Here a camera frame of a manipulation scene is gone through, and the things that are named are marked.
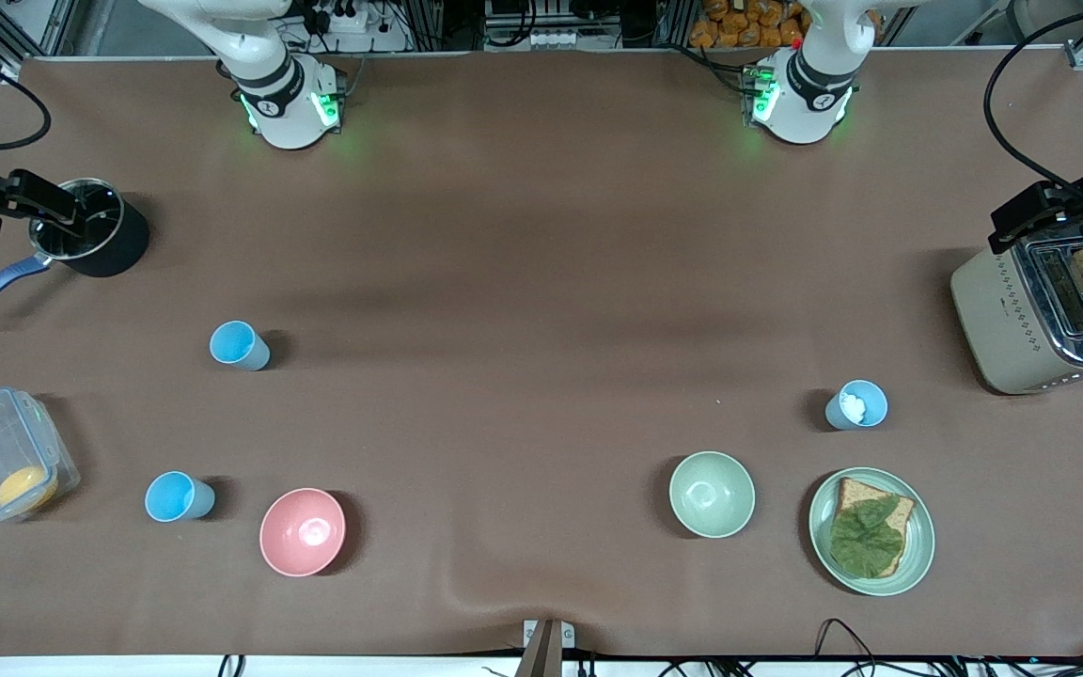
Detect blue plastic cup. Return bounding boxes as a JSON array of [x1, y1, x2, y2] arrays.
[[210, 321, 272, 371], [824, 380, 889, 432], [145, 471, 217, 523]]

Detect beige chrome toaster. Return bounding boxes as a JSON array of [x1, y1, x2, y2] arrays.
[[950, 218, 1083, 396]]

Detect orange round food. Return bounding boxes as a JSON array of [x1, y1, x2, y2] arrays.
[[0, 465, 60, 514]]

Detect brown bread slice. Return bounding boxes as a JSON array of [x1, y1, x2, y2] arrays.
[[833, 478, 917, 577]]

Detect pale green plate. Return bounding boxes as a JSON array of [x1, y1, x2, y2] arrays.
[[808, 467, 935, 597]]

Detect green lettuce leaf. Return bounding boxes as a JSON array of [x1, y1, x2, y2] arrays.
[[829, 496, 905, 578]]

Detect bag of orange snacks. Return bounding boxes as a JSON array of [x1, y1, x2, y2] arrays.
[[689, 0, 810, 51]]

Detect pale green bowl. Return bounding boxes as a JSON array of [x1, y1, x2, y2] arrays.
[[669, 451, 757, 540]]

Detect pink bowl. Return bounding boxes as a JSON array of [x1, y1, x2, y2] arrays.
[[259, 487, 347, 577]]

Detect brown table cloth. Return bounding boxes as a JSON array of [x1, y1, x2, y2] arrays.
[[0, 47, 1083, 659]]

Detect metal table clamp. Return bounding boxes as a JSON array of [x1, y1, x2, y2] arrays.
[[522, 618, 576, 677]]

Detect black pot blue handle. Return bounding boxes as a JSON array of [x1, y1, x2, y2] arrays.
[[0, 178, 151, 323]]

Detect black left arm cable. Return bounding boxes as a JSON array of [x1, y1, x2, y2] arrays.
[[983, 3, 1083, 222]]

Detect black floor cable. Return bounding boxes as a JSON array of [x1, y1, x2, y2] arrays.
[[814, 618, 883, 677]]

